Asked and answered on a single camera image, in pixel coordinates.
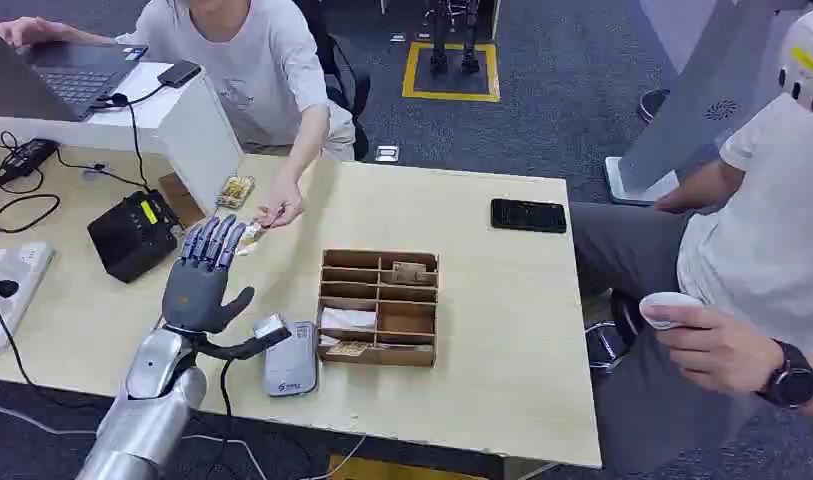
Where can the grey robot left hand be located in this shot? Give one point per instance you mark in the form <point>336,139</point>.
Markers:
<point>194,295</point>

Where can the small printed card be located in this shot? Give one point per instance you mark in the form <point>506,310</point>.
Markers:
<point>250,237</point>

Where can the stack of printed cards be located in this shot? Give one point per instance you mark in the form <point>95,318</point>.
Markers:
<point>235,191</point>

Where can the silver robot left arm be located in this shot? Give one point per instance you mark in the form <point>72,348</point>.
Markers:
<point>151,404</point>

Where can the black box, yellow label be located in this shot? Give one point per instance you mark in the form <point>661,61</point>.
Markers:
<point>131,238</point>

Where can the brown wooden board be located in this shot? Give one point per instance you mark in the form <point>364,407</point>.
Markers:
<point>181,202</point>

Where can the silver power bank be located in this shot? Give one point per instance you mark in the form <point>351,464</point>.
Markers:
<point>291,364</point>

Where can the person's hand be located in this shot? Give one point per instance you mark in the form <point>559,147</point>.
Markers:
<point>281,205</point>
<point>22,30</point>
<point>714,348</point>

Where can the white desk riser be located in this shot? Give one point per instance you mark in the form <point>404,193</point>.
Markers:
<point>194,146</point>

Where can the white cards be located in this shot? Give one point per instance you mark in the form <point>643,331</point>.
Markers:
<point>348,320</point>

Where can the yellow printed flat card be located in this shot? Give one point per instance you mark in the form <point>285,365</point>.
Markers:
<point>348,348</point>

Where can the white power strip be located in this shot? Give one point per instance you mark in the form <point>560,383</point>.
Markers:
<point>15,285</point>

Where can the wooden card box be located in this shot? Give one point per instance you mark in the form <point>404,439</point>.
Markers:
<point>406,321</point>

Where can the black power adapter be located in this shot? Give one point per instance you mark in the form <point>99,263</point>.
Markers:
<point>27,159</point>

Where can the brown upright card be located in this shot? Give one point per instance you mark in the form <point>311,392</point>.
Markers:
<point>408,272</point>

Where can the person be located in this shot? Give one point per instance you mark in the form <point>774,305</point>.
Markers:
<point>764,252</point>
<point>260,66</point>

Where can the dark grey laptop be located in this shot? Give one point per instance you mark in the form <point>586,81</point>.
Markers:
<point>61,76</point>

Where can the black office chair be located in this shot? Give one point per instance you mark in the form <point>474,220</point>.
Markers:
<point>350,86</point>

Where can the yellow panel under desk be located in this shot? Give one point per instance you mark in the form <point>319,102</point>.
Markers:
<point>393,469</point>

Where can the small silver floor socket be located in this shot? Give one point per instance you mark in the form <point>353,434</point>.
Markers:
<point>397,38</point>

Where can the yellow bordered floor mat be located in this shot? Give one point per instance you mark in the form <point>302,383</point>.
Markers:
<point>451,83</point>

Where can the black smartphone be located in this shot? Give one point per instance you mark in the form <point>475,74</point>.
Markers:
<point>528,216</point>

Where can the black robot legs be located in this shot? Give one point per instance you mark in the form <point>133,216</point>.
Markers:
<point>454,36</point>

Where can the black round floor object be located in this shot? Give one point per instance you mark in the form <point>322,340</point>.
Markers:
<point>652,104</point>

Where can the grey column, white base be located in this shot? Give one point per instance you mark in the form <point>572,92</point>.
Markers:
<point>684,112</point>

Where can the black wristwatch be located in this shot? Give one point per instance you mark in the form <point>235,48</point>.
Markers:
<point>789,381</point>

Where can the white headset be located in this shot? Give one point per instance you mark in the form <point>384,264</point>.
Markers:
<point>807,63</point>

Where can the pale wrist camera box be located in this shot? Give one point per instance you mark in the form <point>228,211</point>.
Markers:
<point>271,328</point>

